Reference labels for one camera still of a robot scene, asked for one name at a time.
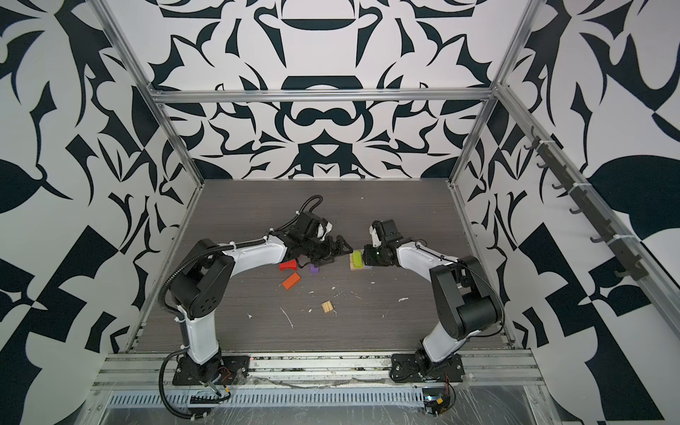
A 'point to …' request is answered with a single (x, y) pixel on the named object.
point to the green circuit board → (436, 401)
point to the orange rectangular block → (291, 281)
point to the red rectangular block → (289, 265)
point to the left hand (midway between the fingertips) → (349, 250)
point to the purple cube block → (313, 269)
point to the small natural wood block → (327, 306)
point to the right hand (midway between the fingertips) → (369, 254)
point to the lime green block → (358, 259)
